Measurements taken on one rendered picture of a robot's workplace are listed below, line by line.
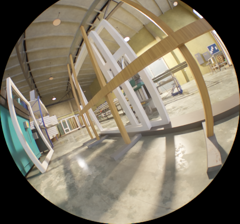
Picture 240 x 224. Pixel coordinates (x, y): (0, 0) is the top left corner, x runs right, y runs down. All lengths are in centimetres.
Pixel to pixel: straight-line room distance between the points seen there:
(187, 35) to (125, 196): 80
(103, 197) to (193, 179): 43
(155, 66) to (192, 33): 930
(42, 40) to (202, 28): 949
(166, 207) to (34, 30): 936
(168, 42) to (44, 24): 860
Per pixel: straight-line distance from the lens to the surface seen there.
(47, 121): 411
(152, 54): 47
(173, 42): 46
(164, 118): 85
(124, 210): 45
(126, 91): 81
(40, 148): 270
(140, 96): 214
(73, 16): 848
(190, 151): 57
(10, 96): 155
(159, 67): 958
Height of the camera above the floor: 39
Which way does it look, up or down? 3 degrees up
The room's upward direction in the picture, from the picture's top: 23 degrees counter-clockwise
